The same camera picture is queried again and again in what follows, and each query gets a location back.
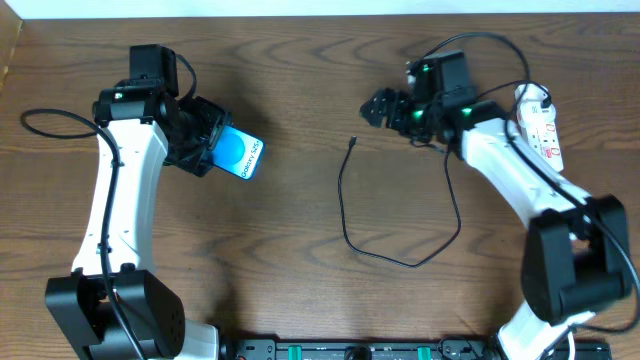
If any blue Galaxy smartphone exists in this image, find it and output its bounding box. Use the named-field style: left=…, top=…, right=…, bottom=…
left=212, top=126, right=264, bottom=180

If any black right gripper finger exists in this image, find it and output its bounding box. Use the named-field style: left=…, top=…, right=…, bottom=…
left=360, top=88, right=395, bottom=113
left=361, top=109, right=387, bottom=128

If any white power strip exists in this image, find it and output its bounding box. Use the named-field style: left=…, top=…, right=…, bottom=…
left=520, top=120, right=564, bottom=172

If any black USB charging cable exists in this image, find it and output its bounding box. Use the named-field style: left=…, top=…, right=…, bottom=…
left=337, top=79, right=553, bottom=269

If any white USB charger adapter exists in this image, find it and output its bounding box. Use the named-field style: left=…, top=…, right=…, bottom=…
left=514, top=83, right=557, bottom=128

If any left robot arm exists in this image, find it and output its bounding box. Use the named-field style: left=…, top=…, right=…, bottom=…
left=45, top=44, right=231, bottom=359

